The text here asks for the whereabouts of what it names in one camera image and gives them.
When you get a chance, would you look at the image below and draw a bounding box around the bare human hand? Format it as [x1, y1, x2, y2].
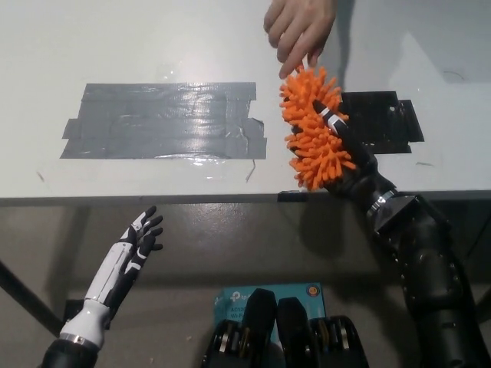
[263, 0, 338, 80]

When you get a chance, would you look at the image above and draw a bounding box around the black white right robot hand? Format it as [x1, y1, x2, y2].
[313, 100, 397, 211]

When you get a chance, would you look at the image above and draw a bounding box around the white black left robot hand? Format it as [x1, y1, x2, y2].
[59, 205, 165, 348]

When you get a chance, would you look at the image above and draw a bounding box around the orange microfiber duster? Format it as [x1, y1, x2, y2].
[278, 57, 358, 192]

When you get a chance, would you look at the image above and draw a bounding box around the black tape patch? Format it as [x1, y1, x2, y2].
[339, 90, 426, 155]

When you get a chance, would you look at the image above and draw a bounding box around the black diagonal table leg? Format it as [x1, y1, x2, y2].
[0, 260, 68, 338]

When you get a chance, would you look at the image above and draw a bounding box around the teal cardboard router box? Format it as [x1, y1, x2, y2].
[213, 283, 327, 321]

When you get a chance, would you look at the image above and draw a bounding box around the grey duct tape patch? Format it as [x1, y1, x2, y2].
[59, 81, 268, 160]

